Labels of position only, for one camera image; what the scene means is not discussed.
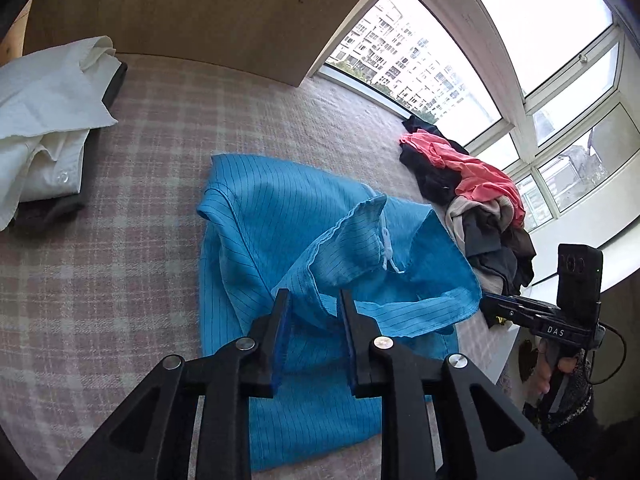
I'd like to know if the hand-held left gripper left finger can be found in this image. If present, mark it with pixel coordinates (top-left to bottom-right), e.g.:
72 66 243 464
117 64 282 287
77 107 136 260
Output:
57 287 292 480

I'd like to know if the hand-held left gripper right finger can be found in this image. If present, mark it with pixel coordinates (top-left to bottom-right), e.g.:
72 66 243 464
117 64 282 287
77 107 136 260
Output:
337 287 581 480

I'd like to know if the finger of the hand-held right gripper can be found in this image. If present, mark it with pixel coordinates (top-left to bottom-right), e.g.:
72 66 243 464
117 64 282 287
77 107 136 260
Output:
480 294 558 311
489 309 527 330

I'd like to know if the blue striped garment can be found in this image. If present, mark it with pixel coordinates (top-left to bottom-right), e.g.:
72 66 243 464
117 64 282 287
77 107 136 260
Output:
196 152 483 471

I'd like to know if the pile of dark clothes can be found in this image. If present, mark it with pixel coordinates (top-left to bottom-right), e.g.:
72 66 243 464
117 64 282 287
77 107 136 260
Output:
400 115 538 296

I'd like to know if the person's right hand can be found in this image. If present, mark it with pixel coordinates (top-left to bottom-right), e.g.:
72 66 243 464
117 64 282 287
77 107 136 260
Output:
530 342 596 433

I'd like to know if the beige garment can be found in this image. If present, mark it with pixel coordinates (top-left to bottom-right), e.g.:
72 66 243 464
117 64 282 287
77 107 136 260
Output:
445 195 516 256

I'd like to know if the pink garment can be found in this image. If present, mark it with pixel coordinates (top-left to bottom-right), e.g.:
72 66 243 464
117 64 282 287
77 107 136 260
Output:
398 129 527 228

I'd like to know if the pink plaid blanket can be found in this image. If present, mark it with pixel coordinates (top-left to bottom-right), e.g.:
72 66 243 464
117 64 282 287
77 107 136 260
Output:
0 52 521 480

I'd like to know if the wooden cabinet panel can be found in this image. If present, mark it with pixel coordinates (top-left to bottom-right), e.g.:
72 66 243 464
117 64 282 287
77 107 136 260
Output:
22 0 408 88

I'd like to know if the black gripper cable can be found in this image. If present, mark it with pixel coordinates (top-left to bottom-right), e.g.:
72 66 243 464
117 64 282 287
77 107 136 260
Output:
587 322 628 386

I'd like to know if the white window frame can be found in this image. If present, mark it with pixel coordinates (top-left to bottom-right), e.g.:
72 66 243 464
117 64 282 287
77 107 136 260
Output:
305 0 640 291

